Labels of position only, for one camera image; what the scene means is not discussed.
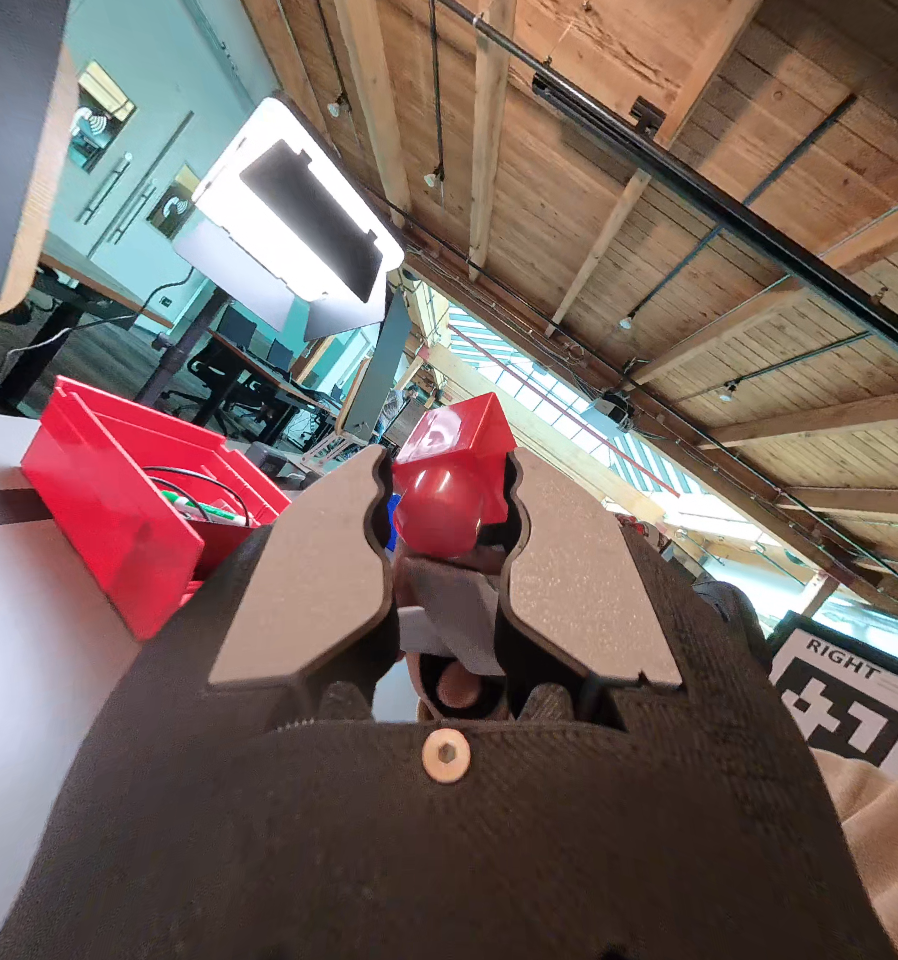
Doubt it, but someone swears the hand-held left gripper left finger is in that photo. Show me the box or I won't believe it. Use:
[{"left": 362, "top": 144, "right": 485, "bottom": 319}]
[{"left": 207, "top": 444, "right": 399, "bottom": 691}]

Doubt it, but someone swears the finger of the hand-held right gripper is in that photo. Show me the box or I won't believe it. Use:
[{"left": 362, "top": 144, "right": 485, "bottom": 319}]
[{"left": 396, "top": 553, "right": 507, "bottom": 678}]

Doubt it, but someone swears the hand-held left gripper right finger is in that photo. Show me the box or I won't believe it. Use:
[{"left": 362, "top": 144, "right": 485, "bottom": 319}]
[{"left": 494, "top": 447, "right": 684, "bottom": 690}]

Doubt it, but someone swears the red plastic bin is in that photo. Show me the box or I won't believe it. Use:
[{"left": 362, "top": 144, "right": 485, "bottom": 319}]
[{"left": 20, "top": 375, "right": 292, "bottom": 640}]

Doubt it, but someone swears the person's right forearm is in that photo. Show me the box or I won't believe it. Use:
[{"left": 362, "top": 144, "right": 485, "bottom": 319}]
[{"left": 815, "top": 750, "right": 898, "bottom": 960}]

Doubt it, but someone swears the person's right hand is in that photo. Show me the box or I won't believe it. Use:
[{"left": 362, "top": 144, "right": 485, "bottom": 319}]
[{"left": 434, "top": 660, "right": 489, "bottom": 711}]

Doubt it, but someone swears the green and white marker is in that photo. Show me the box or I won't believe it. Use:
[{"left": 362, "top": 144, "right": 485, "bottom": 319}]
[{"left": 160, "top": 489, "right": 237, "bottom": 524}]

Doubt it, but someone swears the dark grey box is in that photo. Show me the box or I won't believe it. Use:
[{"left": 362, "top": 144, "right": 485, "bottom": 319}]
[{"left": 245, "top": 441, "right": 301, "bottom": 481}]

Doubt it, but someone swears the grey upright panel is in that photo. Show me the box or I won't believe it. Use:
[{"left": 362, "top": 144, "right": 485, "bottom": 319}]
[{"left": 336, "top": 288, "right": 415, "bottom": 444}]

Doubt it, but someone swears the background wooden desk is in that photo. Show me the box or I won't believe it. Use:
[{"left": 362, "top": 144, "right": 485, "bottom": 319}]
[{"left": 36, "top": 251, "right": 178, "bottom": 335}]

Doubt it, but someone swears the studio light panel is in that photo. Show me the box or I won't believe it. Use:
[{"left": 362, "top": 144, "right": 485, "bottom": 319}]
[{"left": 171, "top": 96, "right": 406, "bottom": 342}]

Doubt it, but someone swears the black ceiling light track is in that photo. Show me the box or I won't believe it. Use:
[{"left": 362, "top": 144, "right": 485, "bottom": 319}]
[{"left": 434, "top": 0, "right": 898, "bottom": 357}]

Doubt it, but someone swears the wooden board with black sheet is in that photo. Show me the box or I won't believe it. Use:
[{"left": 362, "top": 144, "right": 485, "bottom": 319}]
[{"left": 0, "top": 0, "right": 80, "bottom": 321}]

